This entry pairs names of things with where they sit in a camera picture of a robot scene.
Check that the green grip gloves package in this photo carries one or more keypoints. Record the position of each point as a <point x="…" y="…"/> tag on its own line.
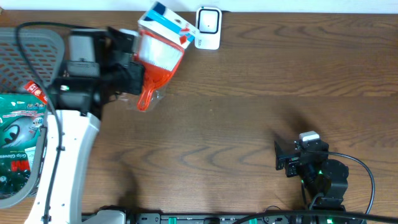
<point x="22" y="117"/>

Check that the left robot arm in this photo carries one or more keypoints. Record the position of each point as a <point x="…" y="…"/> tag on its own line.
<point x="100" y="64"/>

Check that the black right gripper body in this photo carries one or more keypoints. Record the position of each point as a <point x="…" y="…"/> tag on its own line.
<point x="286" y="158"/>

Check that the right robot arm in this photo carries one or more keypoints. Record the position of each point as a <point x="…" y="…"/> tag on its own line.
<point x="323" y="179"/>

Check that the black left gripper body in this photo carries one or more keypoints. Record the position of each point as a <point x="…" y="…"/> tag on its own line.
<point x="125" y="58"/>

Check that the white barcode scanner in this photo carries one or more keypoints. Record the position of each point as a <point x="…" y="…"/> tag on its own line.
<point x="208" y="23"/>

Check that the red coffee stick sachet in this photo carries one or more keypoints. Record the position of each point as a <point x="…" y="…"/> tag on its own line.
<point x="35" y="90"/>

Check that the red dustpan brush package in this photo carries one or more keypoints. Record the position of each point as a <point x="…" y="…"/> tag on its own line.
<point x="160" y="45"/>

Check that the grey plastic mesh basket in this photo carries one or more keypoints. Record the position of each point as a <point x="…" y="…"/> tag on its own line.
<point x="29" y="55"/>

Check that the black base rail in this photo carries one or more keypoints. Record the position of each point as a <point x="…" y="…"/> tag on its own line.
<point x="155" y="218"/>

